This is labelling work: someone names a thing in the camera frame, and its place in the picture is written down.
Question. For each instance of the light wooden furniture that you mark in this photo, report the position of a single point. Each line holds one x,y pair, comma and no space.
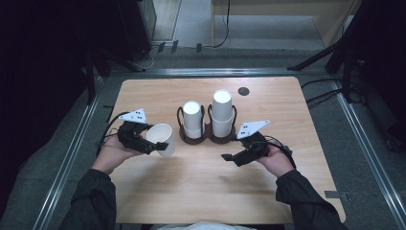
287,8

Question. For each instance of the black table grommet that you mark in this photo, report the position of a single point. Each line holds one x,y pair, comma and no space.
243,91

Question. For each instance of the person's light grey shirt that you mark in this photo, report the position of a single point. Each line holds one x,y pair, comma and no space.
204,226

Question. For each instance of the dark double cup holder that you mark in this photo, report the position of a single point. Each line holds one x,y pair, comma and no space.
209,132

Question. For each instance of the black cabinet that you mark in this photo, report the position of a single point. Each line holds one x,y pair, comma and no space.
135,28

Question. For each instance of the black tripod stand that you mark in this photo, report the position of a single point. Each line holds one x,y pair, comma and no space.
338,48

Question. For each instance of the grey tape strip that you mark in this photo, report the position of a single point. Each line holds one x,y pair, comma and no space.
332,194

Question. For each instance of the person's left hand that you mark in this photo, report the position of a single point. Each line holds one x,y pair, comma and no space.
111,156

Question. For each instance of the metal floor rail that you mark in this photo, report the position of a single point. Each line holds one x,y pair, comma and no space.
367,153
67,166

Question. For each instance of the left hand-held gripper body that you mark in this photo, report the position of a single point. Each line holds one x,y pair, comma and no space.
130,135

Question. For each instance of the person's right hand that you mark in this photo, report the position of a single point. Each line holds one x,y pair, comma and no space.
279,161

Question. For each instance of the black metal stand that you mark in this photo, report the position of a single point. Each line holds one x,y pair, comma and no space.
95,68

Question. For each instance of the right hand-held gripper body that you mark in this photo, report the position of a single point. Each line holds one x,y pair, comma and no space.
257,145

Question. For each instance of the white paper cup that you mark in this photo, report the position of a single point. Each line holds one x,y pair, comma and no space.
194,133
192,116
222,103
222,127
161,134

